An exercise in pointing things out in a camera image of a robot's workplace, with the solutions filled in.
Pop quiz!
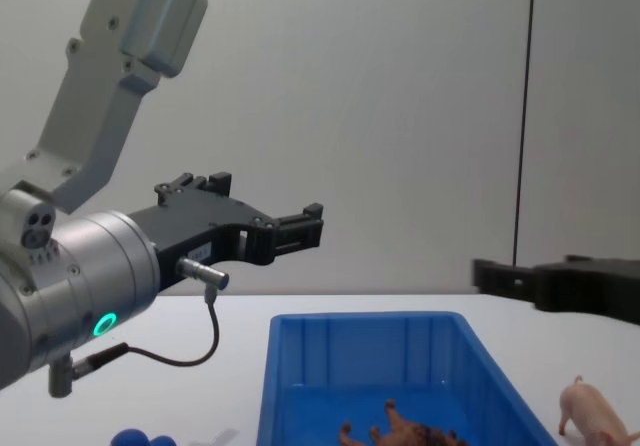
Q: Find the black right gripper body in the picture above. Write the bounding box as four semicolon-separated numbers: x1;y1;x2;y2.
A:
531;254;640;326

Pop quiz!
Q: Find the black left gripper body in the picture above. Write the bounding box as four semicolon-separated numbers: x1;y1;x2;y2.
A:
127;195;275;292

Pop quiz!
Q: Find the pink toy pig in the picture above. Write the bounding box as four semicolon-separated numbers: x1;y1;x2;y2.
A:
556;374;640;446

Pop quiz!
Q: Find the blue plastic bin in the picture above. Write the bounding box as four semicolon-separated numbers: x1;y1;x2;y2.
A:
255;310;561;446

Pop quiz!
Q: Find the brown toy animal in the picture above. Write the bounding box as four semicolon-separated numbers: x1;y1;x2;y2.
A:
338;397;470;446

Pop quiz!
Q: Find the thin dark wrist cable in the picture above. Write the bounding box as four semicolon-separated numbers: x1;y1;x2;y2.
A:
69;257;232;382

